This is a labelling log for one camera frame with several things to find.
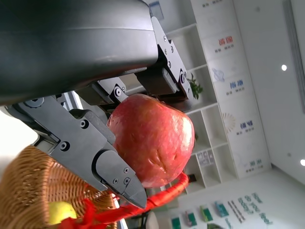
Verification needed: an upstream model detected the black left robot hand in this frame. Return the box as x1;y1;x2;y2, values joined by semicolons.
0;0;194;208

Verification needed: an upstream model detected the red apple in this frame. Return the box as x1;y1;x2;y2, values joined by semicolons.
106;93;195;189

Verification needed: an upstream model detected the wicker basket with red handle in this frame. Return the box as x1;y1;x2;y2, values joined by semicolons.
0;145;190;229

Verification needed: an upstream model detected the green potted plant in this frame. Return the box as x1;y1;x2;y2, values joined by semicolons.
187;73;203;100

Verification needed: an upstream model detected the white cubby shelf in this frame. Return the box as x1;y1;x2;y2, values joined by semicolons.
152;22;229;194

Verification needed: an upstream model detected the green pear without stem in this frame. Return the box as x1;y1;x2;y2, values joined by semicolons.
49;201;77;225

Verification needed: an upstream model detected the white wall display panel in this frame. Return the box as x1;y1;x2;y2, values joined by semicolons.
190;0;272;179

